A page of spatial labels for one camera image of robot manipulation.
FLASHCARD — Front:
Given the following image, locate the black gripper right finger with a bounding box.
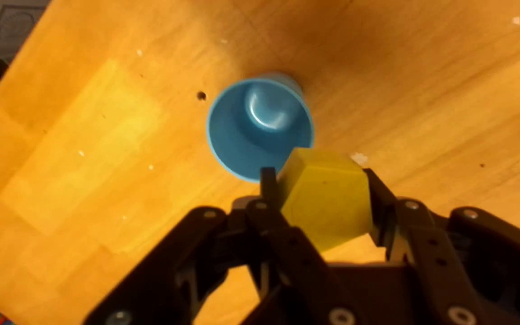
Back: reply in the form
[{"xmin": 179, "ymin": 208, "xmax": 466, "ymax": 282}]
[{"xmin": 362, "ymin": 169, "xmax": 520, "ymax": 325}]

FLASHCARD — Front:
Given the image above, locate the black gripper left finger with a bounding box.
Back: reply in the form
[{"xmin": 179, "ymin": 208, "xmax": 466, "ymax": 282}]
[{"xmin": 82, "ymin": 167, "xmax": 335, "ymax": 325}]

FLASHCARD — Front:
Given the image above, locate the yellow block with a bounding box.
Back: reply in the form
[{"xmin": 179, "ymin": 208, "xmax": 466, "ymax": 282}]
[{"xmin": 277, "ymin": 149, "xmax": 376, "ymax": 253}]

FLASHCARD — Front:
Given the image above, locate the light blue cup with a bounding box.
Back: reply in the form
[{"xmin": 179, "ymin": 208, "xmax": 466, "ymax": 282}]
[{"xmin": 205, "ymin": 73, "xmax": 318, "ymax": 185}]

